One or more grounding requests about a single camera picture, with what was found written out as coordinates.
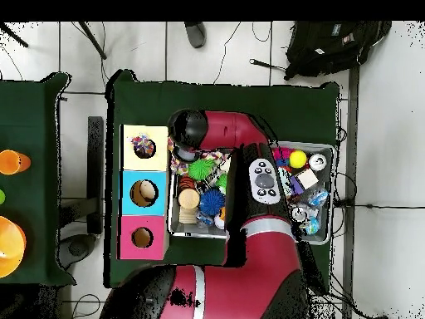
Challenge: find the silver drink can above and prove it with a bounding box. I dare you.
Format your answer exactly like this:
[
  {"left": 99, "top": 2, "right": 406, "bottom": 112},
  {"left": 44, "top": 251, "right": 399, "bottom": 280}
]
[{"left": 289, "top": 205, "right": 310, "bottom": 226}]

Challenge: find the person's foot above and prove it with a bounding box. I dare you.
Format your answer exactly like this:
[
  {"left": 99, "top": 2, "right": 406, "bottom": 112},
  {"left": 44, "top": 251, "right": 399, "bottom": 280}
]
[{"left": 183, "top": 21, "right": 208, "bottom": 50}]

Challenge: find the orange plastic bowl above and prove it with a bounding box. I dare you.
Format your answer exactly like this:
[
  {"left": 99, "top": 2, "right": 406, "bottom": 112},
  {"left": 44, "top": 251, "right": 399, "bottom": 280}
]
[{"left": 0, "top": 215, "right": 27, "bottom": 279}]

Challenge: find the white patterned cloth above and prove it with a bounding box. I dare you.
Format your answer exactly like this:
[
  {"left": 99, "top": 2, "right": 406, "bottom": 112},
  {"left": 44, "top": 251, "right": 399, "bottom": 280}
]
[{"left": 129, "top": 132, "right": 158, "bottom": 160}]

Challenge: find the clear mesh bin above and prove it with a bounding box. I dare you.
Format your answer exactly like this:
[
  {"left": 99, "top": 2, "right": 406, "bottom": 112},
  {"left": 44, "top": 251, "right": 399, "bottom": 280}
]
[{"left": 168, "top": 135, "right": 337, "bottom": 246}]

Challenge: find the thin black floor cable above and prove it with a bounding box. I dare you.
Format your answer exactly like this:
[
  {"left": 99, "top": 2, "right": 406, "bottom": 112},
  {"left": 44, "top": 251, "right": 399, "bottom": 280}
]
[{"left": 212, "top": 21, "right": 243, "bottom": 86}]

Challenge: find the wooden box with three holes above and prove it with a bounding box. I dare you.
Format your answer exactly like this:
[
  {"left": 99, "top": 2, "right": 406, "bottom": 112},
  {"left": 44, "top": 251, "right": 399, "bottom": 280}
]
[{"left": 119, "top": 124, "right": 171, "bottom": 262}]

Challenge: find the blue spiky ball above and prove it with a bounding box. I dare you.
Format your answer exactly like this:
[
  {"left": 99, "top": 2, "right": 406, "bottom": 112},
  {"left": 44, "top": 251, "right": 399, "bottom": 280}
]
[{"left": 198, "top": 189, "right": 227, "bottom": 217}]

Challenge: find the polka-dot cloth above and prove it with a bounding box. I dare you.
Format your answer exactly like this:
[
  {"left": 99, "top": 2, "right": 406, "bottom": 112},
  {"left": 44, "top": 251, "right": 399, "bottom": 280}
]
[{"left": 168, "top": 135, "right": 199, "bottom": 175}]

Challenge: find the grey round base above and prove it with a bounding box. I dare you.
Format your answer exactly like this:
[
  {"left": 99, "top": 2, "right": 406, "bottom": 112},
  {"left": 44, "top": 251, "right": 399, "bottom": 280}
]
[{"left": 58, "top": 233, "right": 97, "bottom": 270}]

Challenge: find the dark green side tablecloth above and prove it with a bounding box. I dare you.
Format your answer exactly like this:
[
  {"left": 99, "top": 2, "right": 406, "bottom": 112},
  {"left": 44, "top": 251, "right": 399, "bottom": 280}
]
[{"left": 0, "top": 71, "right": 76, "bottom": 287}]

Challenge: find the black tripod leg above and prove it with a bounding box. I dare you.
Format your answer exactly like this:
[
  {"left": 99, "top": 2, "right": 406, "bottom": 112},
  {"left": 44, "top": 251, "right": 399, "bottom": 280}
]
[
  {"left": 0, "top": 22, "right": 31, "bottom": 49},
  {"left": 78, "top": 21, "right": 107, "bottom": 61}
]

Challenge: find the orange plastic cup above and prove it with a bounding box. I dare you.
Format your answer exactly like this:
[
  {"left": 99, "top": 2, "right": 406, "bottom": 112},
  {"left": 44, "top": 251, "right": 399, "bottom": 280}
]
[{"left": 0, "top": 150, "right": 32, "bottom": 176}]

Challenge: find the green spiky ball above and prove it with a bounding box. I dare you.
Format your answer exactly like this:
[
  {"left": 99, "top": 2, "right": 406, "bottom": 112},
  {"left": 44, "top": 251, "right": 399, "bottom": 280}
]
[{"left": 187, "top": 158, "right": 217, "bottom": 182}]

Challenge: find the black cable with plug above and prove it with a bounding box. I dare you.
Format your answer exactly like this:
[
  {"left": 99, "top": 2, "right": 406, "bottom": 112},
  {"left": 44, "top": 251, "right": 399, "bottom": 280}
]
[{"left": 249, "top": 58, "right": 288, "bottom": 73}]

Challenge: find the black backpack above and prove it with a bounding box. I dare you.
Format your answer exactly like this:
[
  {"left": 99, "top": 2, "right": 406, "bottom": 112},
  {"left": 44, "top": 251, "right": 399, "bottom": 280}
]
[{"left": 284, "top": 21, "right": 393, "bottom": 81}]

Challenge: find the tan round wooden block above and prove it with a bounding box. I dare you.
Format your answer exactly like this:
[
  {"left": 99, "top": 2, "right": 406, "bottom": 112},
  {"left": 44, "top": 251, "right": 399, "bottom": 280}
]
[{"left": 178, "top": 187, "right": 202, "bottom": 210}]

